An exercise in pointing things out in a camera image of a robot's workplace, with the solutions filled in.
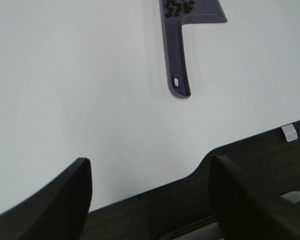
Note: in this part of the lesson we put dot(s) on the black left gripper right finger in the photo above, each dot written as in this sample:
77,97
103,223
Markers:
245,209

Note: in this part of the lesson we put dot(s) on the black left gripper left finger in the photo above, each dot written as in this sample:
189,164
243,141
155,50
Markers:
58,211

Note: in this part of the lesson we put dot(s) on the grey plastic dustpan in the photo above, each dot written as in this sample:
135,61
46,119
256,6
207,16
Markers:
204,12

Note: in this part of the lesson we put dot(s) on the pile of coffee beans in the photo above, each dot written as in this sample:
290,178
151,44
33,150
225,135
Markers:
175,8

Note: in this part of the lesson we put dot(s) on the white table leg bracket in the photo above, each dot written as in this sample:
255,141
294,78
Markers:
290,132

